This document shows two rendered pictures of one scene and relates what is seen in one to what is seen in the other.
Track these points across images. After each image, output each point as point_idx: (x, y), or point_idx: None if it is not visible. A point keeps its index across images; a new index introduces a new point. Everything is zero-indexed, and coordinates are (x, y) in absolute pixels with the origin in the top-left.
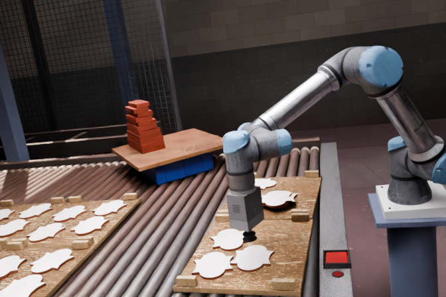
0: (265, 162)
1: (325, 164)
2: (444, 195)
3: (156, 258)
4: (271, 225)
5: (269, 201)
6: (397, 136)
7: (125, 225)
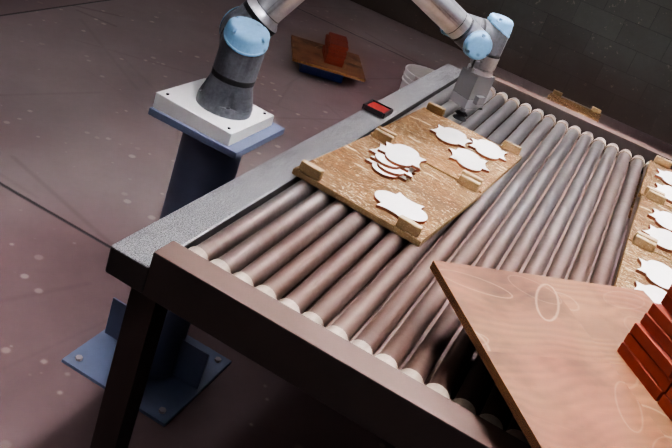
0: (341, 280)
1: (240, 199)
2: (192, 85)
3: (544, 198)
4: (418, 151)
5: (413, 154)
6: (248, 33)
7: (607, 263)
